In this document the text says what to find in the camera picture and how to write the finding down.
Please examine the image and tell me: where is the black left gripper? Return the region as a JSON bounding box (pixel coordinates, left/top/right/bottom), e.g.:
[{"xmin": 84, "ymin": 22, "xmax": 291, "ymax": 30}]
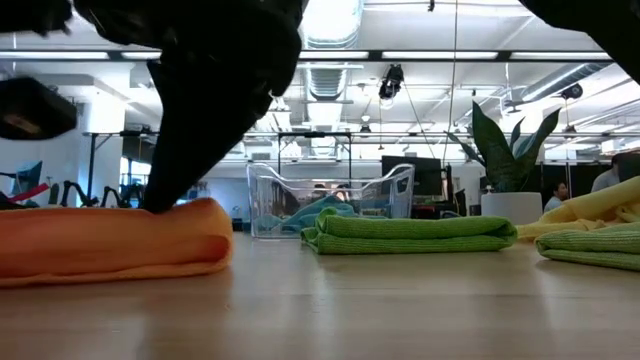
[{"xmin": 74, "ymin": 0, "xmax": 304, "ymax": 215}]

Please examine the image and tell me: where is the orange microfiber towel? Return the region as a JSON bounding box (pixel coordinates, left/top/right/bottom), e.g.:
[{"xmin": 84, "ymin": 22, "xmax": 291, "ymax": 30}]
[{"xmin": 0, "ymin": 197, "xmax": 235, "ymax": 289}]

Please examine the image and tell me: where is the green microfiber towel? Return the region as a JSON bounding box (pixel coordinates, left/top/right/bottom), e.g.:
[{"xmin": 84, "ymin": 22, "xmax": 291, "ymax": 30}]
[
  {"xmin": 299, "ymin": 206, "xmax": 519, "ymax": 256},
  {"xmin": 534, "ymin": 222, "xmax": 640, "ymax": 274}
]

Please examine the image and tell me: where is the yellow microfiber towel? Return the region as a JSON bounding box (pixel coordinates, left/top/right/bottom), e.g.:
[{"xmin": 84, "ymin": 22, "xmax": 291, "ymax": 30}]
[{"xmin": 516, "ymin": 175, "xmax": 640, "ymax": 241}]

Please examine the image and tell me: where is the blue microfiber towel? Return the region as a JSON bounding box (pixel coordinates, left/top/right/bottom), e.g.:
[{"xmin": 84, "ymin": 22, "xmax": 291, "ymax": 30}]
[{"xmin": 257, "ymin": 194, "xmax": 386, "ymax": 234}]

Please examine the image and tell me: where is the clear plastic bin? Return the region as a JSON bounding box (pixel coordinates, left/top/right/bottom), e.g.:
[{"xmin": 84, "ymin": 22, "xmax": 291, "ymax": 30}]
[{"xmin": 246, "ymin": 162, "xmax": 416, "ymax": 240}]

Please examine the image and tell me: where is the black background robot rig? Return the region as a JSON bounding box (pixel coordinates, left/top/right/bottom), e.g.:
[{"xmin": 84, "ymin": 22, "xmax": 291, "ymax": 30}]
[{"xmin": 59, "ymin": 179, "xmax": 146, "ymax": 209}]

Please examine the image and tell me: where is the blue angled panel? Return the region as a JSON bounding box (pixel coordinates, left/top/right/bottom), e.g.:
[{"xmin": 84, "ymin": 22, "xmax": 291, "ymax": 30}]
[{"xmin": 14, "ymin": 160, "xmax": 44, "ymax": 184}]

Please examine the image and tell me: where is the red bar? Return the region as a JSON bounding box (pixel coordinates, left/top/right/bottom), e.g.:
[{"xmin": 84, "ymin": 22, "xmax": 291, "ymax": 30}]
[{"xmin": 7, "ymin": 182, "xmax": 51, "ymax": 202}]

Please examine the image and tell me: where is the black background monitor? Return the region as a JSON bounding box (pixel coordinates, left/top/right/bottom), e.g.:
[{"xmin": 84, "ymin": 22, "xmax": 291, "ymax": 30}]
[{"xmin": 380, "ymin": 154, "xmax": 444, "ymax": 197}]

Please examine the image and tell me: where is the green snake plant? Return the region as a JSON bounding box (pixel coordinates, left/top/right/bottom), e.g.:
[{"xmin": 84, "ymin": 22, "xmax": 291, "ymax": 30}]
[{"xmin": 444, "ymin": 101, "xmax": 562, "ymax": 195}]

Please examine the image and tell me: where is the white plant pot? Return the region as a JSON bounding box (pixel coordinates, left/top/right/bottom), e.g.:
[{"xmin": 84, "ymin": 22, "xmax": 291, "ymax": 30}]
[{"xmin": 480, "ymin": 192, "xmax": 545, "ymax": 226}]

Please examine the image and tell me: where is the black room partition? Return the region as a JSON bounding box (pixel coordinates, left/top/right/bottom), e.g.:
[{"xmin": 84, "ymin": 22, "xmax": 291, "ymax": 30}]
[{"xmin": 537, "ymin": 162, "xmax": 640, "ymax": 201}]

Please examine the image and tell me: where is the black background table frame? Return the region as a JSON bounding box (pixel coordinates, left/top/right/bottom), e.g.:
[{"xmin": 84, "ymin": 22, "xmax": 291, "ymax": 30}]
[{"xmin": 82, "ymin": 130, "xmax": 161, "ymax": 196}]

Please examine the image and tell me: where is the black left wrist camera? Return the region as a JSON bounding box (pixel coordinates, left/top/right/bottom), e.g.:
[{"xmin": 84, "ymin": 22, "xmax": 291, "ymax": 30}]
[{"xmin": 0, "ymin": 77, "xmax": 80, "ymax": 142}]

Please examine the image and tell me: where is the silver ceiling air duct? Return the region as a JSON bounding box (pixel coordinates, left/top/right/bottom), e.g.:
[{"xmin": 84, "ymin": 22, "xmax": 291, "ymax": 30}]
[{"xmin": 299, "ymin": 0, "xmax": 365, "ymax": 101}]

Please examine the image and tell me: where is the black hanging rig camera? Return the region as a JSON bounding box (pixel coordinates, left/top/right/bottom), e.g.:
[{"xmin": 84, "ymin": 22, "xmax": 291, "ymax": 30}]
[{"xmin": 378, "ymin": 63, "xmax": 405, "ymax": 101}]

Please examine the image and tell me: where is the thin hanging cable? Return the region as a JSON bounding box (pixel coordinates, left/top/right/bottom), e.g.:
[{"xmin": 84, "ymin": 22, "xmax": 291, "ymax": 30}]
[{"xmin": 442, "ymin": 0, "xmax": 459, "ymax": 169}]

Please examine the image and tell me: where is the black ceiling camera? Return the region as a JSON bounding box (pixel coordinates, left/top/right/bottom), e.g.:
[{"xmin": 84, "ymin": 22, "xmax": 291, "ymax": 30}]
[{"xmin": 559, "ymin": 82, "xmax": 585, "ymax": 101}]

